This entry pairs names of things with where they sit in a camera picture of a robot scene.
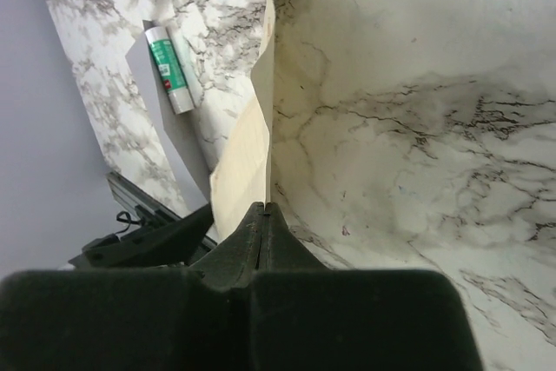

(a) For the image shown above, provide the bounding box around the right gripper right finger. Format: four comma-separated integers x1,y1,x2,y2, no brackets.
259,203,328,272

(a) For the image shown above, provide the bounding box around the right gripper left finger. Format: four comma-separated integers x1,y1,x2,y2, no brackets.
188,202,264,291

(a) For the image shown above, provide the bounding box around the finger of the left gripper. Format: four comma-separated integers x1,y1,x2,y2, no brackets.
81,204,215,267

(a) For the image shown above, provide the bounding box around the beige letter paper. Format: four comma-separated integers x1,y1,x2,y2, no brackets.
210,0,275,241

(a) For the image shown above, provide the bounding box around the grey envelope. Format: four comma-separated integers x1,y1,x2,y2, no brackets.
126,21,210,209

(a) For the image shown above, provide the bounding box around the green white glue stick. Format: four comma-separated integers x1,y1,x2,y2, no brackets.
145,26,194,115

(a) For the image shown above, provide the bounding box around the aluminium frame rail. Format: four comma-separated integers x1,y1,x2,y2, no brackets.
106,171,217,256

